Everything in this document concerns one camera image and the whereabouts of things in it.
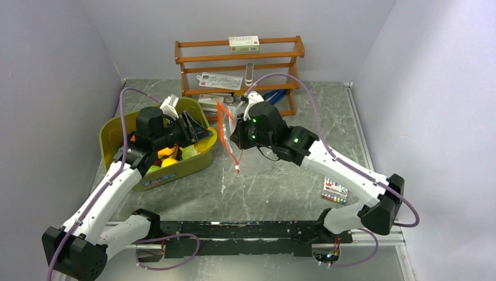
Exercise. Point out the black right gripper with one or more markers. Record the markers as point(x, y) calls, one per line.
point(238, 136)

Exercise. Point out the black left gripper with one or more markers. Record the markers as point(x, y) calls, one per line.
point(192, 132)

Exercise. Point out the clear zip top bag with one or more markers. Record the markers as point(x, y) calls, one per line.
point(226, 118)

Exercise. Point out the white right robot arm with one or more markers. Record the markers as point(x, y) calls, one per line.
point(378, 203)

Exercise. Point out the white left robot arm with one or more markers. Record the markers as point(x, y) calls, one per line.
point(81, 247)

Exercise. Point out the blue stapler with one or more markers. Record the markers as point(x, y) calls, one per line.
point(274, 96)

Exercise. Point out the orange bell pepper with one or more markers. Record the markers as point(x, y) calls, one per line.
point(168, 153)

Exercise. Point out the yellow lemon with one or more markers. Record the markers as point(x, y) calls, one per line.
point(168, 162)

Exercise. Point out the olive green plastic bin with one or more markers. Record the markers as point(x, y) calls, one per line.
point(111, 144)

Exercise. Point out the green lime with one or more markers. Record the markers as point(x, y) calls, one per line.
point(153, 168)

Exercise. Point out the green cabbage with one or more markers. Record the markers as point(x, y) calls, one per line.
point(189, 152)

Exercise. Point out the white flat packet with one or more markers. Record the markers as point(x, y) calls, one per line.
point(221, 81)

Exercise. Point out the white green box lower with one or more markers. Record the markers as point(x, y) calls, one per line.
point(209, 102)

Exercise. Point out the white grey small device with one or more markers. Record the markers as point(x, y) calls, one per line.
point(248, 78)

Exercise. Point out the orange wooden shelf rack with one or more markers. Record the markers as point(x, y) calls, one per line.
point(212, 67)

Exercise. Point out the white green box on shelf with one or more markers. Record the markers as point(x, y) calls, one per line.
point(244, 44)

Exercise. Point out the colourful marker set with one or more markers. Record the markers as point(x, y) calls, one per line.
point(334, 192)

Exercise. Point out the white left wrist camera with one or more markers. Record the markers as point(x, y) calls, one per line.
point(168, 107)

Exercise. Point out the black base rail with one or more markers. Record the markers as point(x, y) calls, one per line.
point(178, 239)

